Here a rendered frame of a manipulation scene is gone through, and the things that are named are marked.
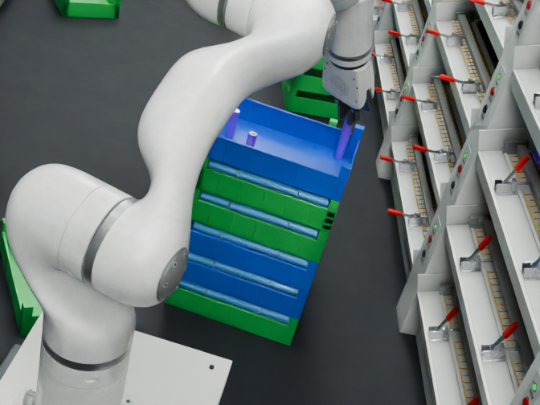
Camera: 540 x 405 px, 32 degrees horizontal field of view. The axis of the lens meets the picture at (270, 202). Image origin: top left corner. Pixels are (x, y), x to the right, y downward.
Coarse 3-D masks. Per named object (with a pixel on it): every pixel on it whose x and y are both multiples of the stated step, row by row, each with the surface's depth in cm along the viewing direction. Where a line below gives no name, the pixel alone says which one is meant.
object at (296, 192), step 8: (216, 168) 193; (224, 168) 193; (232, 168) 193; (240, 176) 193; (248, 176) 192; (256, 176) 192; (264, 184) 192; (272, 184) 192; (280, 184) 192; (288, 192) 192; (296, 192) 192; (304, 192) 192; (312, 200) 192; (320, 200) 191; (328, 200) 191
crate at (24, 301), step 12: (0, 240) 213; (12, 264) 210; (12, 276) 200; (12, 288) 200; (24, 288) 205; (12, 300) 200; (24, 300) 202; (36, 300) 203; (24, 312) 190; (36, 312) 200; (24, 324) 192
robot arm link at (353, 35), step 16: (368, 0) 164; (336, 16) 166; (352, 16) 165; (368, 16) 166; (336, 32) 169; (352, 32) 168; (368, 32) 170; (336, 48) 172; (352, 48) 171; (368, 48) 173
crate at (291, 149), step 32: (224, 128) 202; (256, 128) 206; (288, 128) 206; (320, 128) 204; (224, 160) 191; (256, 160) 189; (288, 160) 187; (320, 160) 201; (352, 160) 194; (320, 192) 190
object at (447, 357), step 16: (432, 288) 217; (448, 288) 215; (432, 304) 214; (448, 304) 213; (432, 320) 209; (448, 320) 201; (432, 336) 203; (448, 336) 204; (464, 336) 201; (432, 352) 201; (448, 352) 200; (464, 352) 199; (432, 368) 196; (448, 368) 196; (464, 368) 194; (432, 384) 194; (448, 384) 192; (464, 384) 192; (448, 400) 189; (464, 400) 187; (480, 400) 185
